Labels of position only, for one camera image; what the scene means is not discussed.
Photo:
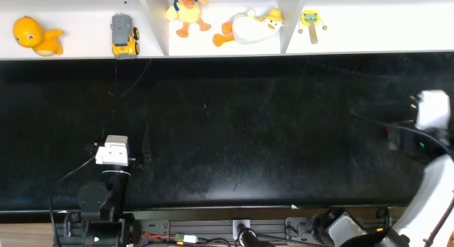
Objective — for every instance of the mounting rail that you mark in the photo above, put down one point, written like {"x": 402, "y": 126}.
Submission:
{"x": 213, "y": 233}

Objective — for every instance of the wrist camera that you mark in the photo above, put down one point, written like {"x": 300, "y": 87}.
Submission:
{"x": 113, "y": 153}
{"x": 432, "y": 110}

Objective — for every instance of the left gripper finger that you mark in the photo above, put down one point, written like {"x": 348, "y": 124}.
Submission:
{"x": 103, "y": 130}
{"x": 146, "y": 147}

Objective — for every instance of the white plush duck, yellow hat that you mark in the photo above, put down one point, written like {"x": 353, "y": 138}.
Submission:
{"x": 252, "y": 28}

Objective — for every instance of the yellow rubber duck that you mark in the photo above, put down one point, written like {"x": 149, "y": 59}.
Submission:
{"x": 30, "y": 34}

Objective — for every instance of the grey and yellow toy truck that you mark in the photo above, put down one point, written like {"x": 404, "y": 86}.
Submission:
{"x": 122, "y": 32}

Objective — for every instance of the white shelf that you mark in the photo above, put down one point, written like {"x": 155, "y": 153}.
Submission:
{"x": 372, "y": 30}

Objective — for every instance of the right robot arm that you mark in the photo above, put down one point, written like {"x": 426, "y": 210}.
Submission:
{"x": 432, "y": 197}

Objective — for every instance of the yellow wooden rattle drum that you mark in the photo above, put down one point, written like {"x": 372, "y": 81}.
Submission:
{"x": 310, "y": 19}

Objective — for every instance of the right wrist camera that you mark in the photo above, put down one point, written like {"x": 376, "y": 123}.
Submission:
{"x": 432, "y": 110}

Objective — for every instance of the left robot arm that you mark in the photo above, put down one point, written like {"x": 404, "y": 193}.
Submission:
{"x": 113, "y": 190}

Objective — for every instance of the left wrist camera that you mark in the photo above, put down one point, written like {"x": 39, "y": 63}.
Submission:
{"x": 113, "y": 153}

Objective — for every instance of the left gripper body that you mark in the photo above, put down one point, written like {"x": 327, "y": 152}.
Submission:
{"x": 135, "y": 163}

